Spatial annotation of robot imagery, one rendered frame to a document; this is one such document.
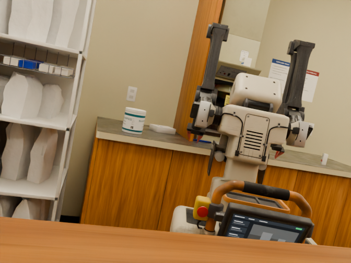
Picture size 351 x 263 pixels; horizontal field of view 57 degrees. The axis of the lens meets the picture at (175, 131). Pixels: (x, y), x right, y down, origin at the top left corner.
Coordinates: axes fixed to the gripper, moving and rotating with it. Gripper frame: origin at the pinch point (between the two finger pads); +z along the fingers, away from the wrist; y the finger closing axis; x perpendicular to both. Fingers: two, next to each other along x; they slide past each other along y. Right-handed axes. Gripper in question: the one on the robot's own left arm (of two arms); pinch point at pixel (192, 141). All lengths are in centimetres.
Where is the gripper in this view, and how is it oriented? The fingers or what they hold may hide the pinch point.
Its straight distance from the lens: 182.0
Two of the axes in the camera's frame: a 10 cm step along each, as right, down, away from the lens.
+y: -9.7, -2.2, 0.3
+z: -1.7, 8.3, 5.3
